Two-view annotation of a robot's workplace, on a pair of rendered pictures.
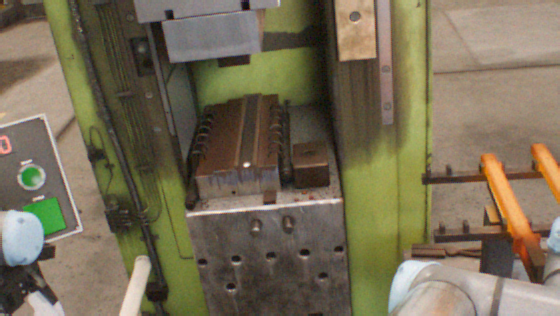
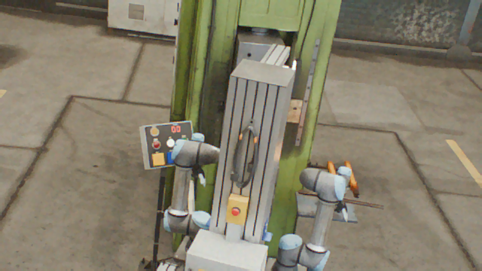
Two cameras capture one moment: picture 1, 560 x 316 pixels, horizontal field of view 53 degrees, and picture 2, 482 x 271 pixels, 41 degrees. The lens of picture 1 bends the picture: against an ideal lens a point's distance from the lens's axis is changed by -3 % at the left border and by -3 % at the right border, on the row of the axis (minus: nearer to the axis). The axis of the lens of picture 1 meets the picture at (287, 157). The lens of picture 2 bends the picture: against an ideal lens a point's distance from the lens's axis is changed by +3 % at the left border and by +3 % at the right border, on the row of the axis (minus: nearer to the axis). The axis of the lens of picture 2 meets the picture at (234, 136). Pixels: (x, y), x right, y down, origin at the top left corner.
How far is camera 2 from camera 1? 3.08 m
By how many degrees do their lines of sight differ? 11
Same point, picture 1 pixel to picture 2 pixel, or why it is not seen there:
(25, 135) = (184, 126)
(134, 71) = (215, 111)
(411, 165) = (301, 162)
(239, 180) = not seen: hidden behind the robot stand
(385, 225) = (288, 184)
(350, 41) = (291, 116)
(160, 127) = (218, 132)
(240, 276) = not seen: hidden behind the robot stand
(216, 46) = not seen: hidden behind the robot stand
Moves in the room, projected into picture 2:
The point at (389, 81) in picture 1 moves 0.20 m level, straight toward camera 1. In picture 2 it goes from (300, 131) to (301, 143)
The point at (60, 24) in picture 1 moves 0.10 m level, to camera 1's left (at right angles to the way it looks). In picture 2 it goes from (196, 90) to (181, 89)
